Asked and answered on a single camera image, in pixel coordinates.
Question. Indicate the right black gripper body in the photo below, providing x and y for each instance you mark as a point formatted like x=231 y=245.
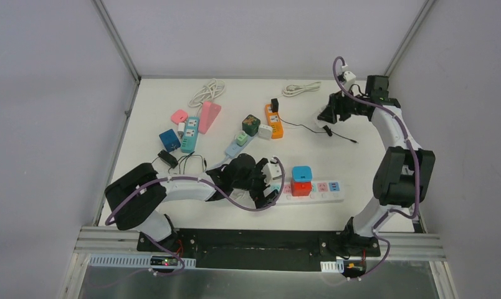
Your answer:
x=354 y=107

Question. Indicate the blue folding plug adapter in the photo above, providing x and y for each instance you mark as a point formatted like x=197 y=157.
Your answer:
x=302 y=174

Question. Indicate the dark blue cube adapter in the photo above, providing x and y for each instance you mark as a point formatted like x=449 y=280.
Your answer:
x=170 y=140

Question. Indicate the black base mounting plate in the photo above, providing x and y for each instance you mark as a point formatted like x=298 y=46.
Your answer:
x=277 y=250

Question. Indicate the teal power strip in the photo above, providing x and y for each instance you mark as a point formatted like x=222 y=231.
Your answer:
x=190 y=135

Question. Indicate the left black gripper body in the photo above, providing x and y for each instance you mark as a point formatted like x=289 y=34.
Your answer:
x=258 y=183

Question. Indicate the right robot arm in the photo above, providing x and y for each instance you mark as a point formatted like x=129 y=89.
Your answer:
x=401 y=181

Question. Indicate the dark green cube adapter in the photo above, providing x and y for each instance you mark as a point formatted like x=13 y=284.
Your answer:
x=250 y=125

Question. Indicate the black plug adapter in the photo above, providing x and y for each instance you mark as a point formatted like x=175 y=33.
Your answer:
x=274 y=105

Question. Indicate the small white plug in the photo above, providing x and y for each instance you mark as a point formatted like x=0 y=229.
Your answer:
x=181 y=129

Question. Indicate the small white cube adapter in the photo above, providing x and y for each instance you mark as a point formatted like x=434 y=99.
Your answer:
x=265 y=132

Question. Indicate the pink wedge power strip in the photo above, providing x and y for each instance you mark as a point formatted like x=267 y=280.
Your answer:
x=209 y=113

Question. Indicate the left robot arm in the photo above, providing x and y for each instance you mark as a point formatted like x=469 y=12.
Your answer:
x=134 y=197

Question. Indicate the white multicolour power strip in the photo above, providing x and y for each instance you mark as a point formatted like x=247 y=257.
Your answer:
x=317 y=192

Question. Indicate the pink square adapter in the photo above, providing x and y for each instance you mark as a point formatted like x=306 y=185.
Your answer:
x=179 y=116

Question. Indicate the light green plug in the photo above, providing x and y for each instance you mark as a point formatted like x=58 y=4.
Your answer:
x=241 y=138

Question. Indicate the orange power strip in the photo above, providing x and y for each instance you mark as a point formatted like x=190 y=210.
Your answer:
x=274 y=121

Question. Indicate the white tiger cube adapter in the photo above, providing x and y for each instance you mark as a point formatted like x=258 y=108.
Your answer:
x=320 y=123

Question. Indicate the light blue power strip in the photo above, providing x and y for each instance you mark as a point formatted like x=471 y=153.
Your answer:
x=231 y=152

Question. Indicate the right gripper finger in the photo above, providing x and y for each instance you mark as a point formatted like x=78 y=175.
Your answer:
x=328 y=114
x=334 y=99

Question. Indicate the red cube socket adapter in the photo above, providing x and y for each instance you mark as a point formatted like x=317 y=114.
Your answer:
x=299 y=189

